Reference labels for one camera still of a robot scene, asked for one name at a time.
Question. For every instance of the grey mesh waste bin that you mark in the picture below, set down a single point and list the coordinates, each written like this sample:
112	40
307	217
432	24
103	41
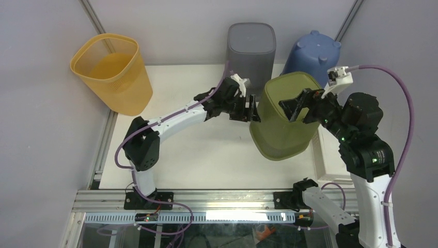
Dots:
250	53

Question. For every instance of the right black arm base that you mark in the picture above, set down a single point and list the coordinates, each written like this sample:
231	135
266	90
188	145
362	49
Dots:
293	199

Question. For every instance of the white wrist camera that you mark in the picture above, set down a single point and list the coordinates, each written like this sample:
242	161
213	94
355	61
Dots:
339	78
242	82

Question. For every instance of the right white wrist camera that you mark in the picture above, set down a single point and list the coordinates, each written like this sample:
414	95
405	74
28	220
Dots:
339	78

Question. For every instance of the aluminium mounting rail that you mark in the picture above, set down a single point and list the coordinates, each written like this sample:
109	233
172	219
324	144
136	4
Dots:
197	200

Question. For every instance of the blue plastic bucket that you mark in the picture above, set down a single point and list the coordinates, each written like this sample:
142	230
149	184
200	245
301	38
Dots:
314	54

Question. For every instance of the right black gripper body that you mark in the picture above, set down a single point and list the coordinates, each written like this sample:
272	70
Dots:
323	110

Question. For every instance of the white slotted cable duct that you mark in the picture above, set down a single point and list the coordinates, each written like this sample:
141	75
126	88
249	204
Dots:
209	217

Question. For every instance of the green mesh waste bin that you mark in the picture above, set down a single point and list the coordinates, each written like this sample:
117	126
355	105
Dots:
275	137

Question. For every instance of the yellow mesh waste bin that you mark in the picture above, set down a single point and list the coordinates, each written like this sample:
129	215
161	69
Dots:
111	65

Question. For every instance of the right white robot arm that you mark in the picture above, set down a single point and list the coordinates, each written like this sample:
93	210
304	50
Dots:
368	159

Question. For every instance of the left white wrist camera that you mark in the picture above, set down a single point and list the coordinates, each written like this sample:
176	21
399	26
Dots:
242	82

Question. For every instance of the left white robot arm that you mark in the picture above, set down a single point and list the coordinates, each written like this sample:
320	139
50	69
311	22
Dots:
141	144

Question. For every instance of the white perforated plastic basket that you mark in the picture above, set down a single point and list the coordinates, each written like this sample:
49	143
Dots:
329	167

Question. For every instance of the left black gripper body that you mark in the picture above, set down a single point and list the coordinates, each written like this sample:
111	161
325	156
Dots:
235	107

